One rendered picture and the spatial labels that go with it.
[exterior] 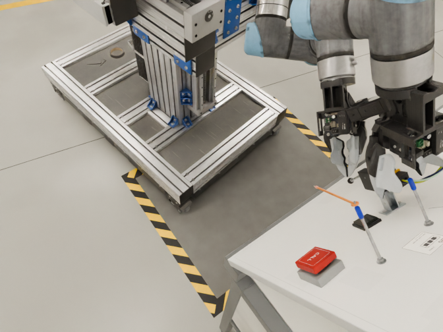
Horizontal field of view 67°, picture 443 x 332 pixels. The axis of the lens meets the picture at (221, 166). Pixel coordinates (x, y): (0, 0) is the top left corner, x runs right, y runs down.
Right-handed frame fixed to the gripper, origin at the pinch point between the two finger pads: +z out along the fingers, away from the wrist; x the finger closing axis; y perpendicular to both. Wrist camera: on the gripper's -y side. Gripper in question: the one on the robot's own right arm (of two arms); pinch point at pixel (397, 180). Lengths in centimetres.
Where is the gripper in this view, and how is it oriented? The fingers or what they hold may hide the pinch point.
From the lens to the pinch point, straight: 66.9
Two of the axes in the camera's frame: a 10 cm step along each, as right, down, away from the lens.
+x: 8.8, -4.6, 1.3
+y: 3.5, 4.3, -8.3
